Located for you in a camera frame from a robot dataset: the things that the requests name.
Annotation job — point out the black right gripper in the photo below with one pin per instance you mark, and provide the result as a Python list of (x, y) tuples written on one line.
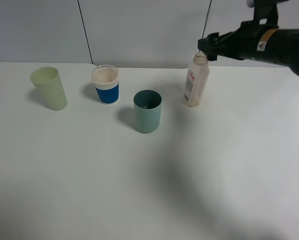
[(251, 41)]

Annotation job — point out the clear plastic drink bottle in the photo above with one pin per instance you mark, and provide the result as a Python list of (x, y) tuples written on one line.
[(196, 79)]

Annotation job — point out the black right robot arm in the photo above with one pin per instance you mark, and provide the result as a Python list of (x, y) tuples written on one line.
[(288, 48)]

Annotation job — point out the teal plastic cup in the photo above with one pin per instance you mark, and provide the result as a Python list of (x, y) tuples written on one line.
[(147, 110)]

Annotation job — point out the blue and white cup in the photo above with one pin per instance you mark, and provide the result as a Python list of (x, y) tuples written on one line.
[(105, 79)]

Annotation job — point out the pale green plastic cup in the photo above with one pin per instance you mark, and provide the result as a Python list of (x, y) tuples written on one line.
[(48, 83)]

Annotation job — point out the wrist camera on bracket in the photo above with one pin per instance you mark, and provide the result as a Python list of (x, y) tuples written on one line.
[(265, 9)]

